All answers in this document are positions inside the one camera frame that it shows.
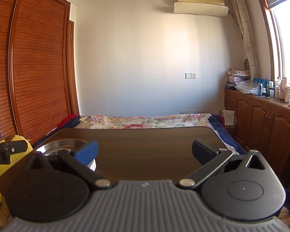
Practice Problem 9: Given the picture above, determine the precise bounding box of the clear plastic bag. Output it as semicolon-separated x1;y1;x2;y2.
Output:
234;80;257;95

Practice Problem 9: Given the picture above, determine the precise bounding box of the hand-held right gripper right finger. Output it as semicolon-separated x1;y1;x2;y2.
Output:
178;140;272;189

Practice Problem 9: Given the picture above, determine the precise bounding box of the wooden louvred wardrobe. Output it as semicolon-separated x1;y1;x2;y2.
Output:
0;0;74;145

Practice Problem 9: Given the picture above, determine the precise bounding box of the plain wooden door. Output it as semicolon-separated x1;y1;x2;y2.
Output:
67;20;80;115

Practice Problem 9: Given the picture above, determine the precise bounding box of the folded printed cloth stack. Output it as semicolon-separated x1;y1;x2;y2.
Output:
227;68;251;77

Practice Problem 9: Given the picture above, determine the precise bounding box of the navy and red cloth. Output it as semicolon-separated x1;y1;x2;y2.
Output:
46;113;82;136

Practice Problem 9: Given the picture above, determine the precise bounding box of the row of toiletry bottles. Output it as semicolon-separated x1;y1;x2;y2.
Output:
252;76;290;108

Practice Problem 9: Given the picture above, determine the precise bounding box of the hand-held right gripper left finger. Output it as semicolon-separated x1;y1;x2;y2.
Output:
24;140;112;190

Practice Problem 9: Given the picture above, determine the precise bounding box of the pink box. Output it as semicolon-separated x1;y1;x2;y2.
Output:
228;76;251;84

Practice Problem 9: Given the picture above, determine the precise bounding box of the patterned beige curtain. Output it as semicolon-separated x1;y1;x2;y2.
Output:
228;0;260;81

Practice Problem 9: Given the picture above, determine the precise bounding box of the wooden cabinet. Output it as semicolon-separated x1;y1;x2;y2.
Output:
224;87;290;192

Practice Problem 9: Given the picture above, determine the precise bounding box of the yellow plush toy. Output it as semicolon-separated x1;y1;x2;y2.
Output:
0;134;34;211

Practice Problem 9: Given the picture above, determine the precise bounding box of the wide shallow steel bowl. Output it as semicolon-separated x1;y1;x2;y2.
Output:
35;138;97;161

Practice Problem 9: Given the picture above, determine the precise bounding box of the floral blanket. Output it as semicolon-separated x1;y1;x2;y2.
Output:
0;113;290;232

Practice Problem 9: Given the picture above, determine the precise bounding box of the wall air conditioner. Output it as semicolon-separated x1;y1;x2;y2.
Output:
173;0;229;17

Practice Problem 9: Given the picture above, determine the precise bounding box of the white paper box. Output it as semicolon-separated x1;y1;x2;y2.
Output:
221;109;235;126

